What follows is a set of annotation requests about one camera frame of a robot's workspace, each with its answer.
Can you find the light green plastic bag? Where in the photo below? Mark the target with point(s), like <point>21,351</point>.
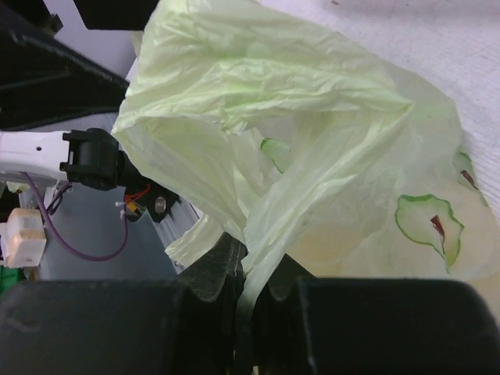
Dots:
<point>297,141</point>

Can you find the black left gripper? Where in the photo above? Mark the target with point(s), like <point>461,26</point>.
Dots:
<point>44,81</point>

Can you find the white power adapter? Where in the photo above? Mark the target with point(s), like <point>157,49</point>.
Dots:
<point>23,239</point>

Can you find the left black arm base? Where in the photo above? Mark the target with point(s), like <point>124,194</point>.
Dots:
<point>143,196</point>

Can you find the aluminium table edge rail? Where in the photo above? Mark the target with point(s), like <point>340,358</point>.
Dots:
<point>181,218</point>

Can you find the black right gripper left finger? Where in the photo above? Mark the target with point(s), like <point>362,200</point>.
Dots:
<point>179,326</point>

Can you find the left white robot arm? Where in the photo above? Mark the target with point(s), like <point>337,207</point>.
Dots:
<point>91,157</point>

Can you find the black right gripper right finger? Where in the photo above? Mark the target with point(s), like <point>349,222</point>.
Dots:
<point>309,325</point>

